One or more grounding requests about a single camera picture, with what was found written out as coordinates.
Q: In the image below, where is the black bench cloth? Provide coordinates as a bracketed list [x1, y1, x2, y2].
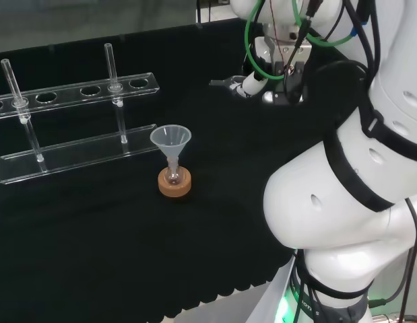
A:
[0, 17, 369, 319]

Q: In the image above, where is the translucent plastic funnel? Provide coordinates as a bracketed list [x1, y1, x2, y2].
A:
[150, 124, 192, 163]

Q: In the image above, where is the brown cork ring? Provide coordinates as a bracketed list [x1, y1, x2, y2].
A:
[157, 168, 193, 203]

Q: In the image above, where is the pale white board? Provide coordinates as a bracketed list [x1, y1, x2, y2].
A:
[252, 258, 297, 323]

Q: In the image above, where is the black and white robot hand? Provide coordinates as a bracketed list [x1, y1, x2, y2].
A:
[210, 72, 263, 100]

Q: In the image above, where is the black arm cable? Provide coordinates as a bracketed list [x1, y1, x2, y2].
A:
[397, 196, 417, 323]

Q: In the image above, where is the clear acrylic funnel stand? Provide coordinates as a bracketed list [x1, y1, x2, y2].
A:
[0, 42, 161, 185]

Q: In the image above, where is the small round-bottom glass flask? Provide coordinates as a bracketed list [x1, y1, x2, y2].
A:
[163, 157, 184, 185]

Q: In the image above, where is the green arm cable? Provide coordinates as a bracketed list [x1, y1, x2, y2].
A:
[244, 0, 359, 81]

